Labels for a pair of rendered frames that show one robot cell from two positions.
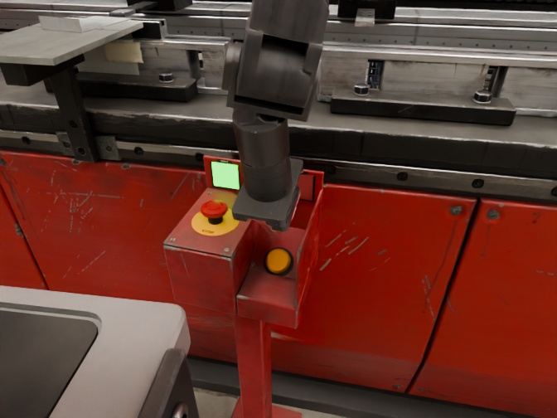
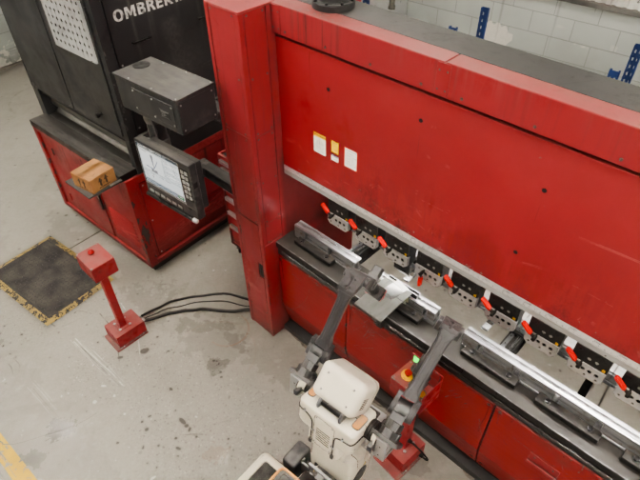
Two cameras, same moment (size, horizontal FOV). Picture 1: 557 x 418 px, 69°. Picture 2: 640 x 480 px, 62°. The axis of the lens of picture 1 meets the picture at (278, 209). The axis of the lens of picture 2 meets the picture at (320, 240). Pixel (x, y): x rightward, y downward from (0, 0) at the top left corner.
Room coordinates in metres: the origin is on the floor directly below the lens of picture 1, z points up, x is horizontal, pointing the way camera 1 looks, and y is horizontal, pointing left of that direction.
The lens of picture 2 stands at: (-1.05, -0.39, 3.14)
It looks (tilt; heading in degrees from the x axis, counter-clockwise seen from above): 42 degrees down; 33
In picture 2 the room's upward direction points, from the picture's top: 1 degrees counter-clockwise
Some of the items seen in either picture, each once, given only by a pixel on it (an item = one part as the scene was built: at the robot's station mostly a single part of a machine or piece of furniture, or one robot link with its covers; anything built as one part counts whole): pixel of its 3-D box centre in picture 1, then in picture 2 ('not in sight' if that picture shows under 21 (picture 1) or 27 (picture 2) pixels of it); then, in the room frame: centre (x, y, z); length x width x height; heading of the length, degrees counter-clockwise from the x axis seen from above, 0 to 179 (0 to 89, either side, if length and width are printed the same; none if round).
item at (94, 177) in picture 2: not in sight; (91, 174); (0.61, 2.54, 1.04); 0.30 x 0.26 x 0.12; 82
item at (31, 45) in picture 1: (55, 37); (383, 298); (0.71, 0.37, 1.00); 0.26 x 0.18 x 0.01; 169
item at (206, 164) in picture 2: not in sight; (209, 182); (0.84, 1.67, 1.17); 0.40 x 0.24 x 0.07; 79
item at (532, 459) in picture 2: not in sight; (542, 466); (0.50, -0.64, 0.58); 0.15 x 0.02 x 0.07; 79
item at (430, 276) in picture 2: not in sight; (432, 265); (0.82, 0.17, 1.26); 0.15 x 0.09 x 0.17; 79
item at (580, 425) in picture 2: not in sight; (567, 417); (0.60, -0.64, 0.89); 0.30 x 0.05 x 0.03; 79
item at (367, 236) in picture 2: not in sight; (370, 229); (0.90, 0.56, 1.26); 0.15 x 0.09 x 0.17; 79
